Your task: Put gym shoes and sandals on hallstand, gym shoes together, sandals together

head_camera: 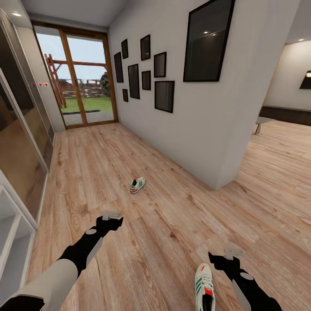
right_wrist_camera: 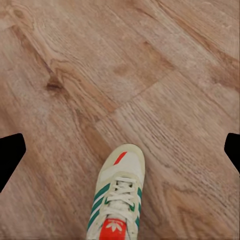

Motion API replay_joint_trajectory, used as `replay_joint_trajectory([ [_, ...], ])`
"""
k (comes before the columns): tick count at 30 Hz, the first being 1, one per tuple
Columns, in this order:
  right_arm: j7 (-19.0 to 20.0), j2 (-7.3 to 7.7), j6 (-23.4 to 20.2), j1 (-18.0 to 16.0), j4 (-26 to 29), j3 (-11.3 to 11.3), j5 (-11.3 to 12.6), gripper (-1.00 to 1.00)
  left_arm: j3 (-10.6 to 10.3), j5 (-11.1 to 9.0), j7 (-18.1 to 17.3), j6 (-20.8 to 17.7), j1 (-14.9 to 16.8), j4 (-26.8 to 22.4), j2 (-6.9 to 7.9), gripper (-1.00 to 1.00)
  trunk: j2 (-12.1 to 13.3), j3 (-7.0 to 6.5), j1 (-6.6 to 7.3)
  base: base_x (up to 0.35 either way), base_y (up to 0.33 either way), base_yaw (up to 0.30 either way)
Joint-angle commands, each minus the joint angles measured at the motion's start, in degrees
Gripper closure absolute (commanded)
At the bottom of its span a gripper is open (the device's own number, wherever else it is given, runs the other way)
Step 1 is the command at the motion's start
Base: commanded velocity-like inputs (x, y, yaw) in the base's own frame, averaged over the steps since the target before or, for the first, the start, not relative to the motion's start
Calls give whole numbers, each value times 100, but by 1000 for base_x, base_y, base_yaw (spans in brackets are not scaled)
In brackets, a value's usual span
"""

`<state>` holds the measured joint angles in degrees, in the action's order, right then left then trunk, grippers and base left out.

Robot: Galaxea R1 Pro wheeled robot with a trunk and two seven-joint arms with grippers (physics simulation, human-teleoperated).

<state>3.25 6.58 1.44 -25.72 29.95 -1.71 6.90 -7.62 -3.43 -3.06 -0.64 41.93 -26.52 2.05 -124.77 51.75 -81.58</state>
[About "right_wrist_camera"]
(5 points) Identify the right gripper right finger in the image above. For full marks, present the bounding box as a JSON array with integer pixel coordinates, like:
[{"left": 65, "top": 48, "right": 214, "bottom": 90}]
[{"left": 224, "top": 133, "right": 240, "bottom": 173}]

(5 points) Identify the gym shoe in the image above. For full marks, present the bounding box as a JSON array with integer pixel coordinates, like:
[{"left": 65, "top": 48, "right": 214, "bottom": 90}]
[{"left": 86, "top": 143, "right": 145, "bottom": 240}]

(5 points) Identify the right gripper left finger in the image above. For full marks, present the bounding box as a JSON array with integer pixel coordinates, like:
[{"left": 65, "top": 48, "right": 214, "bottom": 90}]
[{"left": 0, "top": 133, "right": 26, "bottom": 193}]

